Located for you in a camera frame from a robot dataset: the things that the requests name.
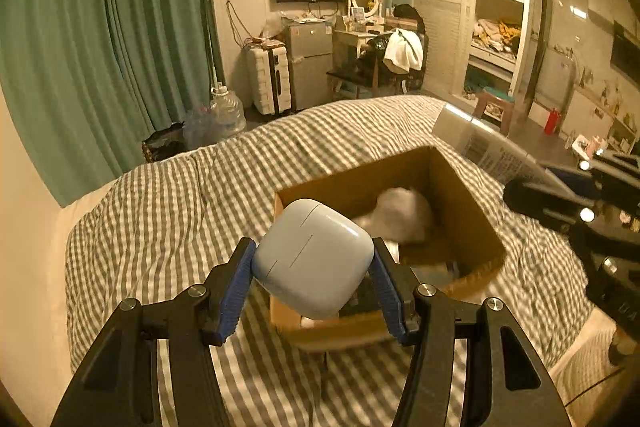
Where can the small brown stool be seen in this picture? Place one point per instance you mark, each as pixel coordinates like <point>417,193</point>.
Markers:
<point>492,104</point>

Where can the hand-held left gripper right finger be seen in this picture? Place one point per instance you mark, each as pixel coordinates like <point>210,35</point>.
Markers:
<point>392,302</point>

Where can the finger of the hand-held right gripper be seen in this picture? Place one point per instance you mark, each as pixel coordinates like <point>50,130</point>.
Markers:
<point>540,199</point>
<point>575,179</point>

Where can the pile of clothes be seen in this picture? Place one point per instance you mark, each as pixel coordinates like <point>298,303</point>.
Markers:
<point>497,34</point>

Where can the white suitcase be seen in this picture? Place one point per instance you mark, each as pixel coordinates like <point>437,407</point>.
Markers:
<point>267,79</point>

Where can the red fire extinguisher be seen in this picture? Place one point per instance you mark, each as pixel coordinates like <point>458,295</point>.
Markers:
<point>552,122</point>

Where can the silver small fridge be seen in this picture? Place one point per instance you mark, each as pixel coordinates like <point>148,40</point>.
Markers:
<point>310,62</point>

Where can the wooden dressing table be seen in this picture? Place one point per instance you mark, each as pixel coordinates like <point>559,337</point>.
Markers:
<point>350,42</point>

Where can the white wardrobe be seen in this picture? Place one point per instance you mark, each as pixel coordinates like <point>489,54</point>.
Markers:
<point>442,12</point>

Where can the crumpled clear plastic bag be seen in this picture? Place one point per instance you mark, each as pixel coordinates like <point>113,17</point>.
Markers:
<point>200,129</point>

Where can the large clear water bottle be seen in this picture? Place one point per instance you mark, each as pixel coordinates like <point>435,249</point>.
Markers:
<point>227,112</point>

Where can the grey white checked blanket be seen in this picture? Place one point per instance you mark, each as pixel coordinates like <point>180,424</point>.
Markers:
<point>175,207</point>

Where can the cardboard box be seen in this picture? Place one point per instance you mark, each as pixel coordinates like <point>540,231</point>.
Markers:
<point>465,212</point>

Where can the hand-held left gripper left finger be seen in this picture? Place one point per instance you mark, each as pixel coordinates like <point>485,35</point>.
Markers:
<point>232,302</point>

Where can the dark chair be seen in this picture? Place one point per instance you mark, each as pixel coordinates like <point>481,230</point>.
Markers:
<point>350,77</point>

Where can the white towel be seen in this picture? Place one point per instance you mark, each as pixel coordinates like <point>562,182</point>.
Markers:
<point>402,52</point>

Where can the black floor bag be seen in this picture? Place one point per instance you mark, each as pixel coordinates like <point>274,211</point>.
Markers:
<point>162,142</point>

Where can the light blue earbuds case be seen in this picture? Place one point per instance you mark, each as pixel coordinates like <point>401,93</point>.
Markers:
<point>310,257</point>

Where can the white grey sock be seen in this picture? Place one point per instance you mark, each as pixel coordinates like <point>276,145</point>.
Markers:
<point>400,212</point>

